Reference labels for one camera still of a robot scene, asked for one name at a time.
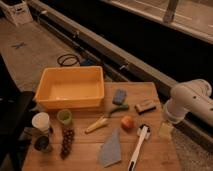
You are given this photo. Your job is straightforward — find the white black dish brush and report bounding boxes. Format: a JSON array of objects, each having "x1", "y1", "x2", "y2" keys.
[{"x1": 128, "y1": 124, "x2": 150, "y2": 171}]

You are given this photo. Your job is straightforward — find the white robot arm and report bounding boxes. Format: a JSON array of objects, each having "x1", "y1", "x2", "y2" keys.
[{"x1": 158, "y1": 79, "x2": 213, "y2": 139}]

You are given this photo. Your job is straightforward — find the yellow plastic tray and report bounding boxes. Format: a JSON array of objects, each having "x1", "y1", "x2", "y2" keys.
[{"x1": 35, "y1": 66, "x2": 105, "y2": 109}]

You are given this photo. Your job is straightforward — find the brown black eraser block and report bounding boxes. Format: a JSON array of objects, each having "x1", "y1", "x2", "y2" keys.
[{"x1": 135, "y1": 100, "x2": 156, "y2": 115}]

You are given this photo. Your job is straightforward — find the toy peach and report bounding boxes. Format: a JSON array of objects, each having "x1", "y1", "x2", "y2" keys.
[{"x1": 121, "y1": 116, "x2": 134, "y2": 131}]

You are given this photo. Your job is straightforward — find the blue sponge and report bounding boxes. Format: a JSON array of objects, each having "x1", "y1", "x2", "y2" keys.
[{"x1": 112, "y1": 89, "x2": 126, "y2": 105}]

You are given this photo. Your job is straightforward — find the blue cloth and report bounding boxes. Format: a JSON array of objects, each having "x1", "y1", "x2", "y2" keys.
[{"x1": 98, "y1": 129, "x2": 121, "y2": 167}]

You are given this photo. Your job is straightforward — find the toy corn cob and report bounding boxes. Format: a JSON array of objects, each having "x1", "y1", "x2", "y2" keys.
[{"x1": 84, "y1": 104, "x2": 130, "y2": 135}]

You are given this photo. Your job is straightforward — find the purple toy grapes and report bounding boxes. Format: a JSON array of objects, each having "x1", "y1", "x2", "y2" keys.
[{"x1": 60, "y1": 128, "x2": 75, "y2": 159}]

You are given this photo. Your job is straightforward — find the green plastic cup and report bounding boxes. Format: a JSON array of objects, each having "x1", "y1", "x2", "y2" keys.
[{"x1": 57, "y1": 109, "x2": 72, "y2": 125}]

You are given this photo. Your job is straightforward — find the dark metal can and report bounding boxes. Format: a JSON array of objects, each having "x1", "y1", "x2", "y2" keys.
[{"x1": 34, "y1": 136, "x2": 52, "y2": 153}]

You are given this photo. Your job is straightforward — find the white paper cup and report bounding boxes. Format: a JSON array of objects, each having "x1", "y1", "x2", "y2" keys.
[{"x1": 31, "y1": 112, "x2": 50, "y2": 133}]

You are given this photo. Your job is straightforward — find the black chair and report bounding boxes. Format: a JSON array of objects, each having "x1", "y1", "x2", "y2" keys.
[{"x1": 0, "y1": 54, "x2": 36, "y2": 171}]

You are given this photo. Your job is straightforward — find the white storage box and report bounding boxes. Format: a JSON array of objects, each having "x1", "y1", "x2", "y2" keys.
[{"x1": 0, "y1": 0, "x2": 33, "y2": 27}]

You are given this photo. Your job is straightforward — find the black coiled cable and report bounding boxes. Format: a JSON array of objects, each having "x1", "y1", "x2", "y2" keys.
[{"x1": 56, "y1": 53, "x2": 82, "y2": 67}]

